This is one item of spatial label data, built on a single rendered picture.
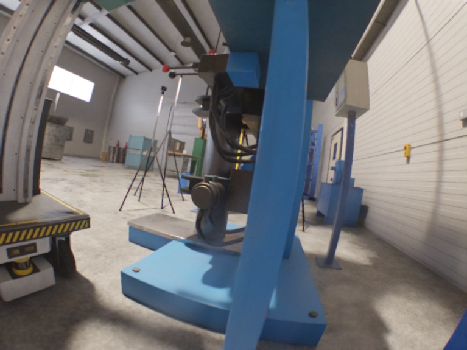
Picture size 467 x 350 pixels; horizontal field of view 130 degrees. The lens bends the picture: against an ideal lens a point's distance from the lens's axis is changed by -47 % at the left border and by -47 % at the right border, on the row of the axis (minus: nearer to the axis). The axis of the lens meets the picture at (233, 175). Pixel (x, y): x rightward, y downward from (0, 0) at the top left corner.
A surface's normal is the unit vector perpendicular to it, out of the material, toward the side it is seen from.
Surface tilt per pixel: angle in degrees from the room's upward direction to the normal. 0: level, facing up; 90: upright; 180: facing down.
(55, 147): 90
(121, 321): 0
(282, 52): 90
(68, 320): 0
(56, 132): 90
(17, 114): 90
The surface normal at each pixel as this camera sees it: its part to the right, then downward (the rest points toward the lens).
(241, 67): -0.20, -0.01
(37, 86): 0.95, 0.15
